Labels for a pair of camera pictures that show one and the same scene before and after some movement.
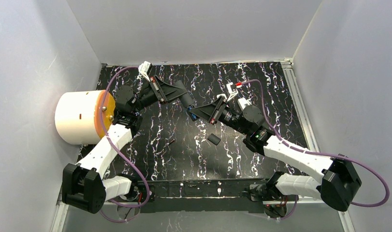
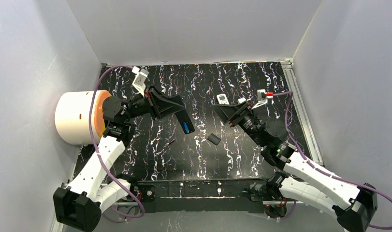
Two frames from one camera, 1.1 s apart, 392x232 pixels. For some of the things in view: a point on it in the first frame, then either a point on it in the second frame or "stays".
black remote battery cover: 213,138 stays
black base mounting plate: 201,196 stays
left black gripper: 158,90 to 152,103
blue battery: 193,115 to 186,127
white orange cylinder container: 77,116 stays
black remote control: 187,99 to 185,122
